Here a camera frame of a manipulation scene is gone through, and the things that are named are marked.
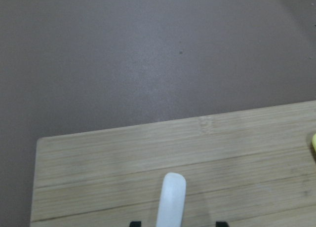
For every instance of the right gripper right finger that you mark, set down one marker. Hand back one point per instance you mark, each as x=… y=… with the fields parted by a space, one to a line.
x=222 y=224

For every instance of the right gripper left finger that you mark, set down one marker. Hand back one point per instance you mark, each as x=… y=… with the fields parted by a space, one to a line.
x=135 y=224

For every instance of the white ceramic spoon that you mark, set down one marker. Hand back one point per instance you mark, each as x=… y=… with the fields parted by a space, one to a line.
x=172 y=201

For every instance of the bamboo cutting board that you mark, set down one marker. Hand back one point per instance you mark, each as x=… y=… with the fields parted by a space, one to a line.
x=253 y=168

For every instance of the yellow plastic knife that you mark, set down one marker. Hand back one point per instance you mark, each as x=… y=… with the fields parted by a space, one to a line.
x=314 y=142

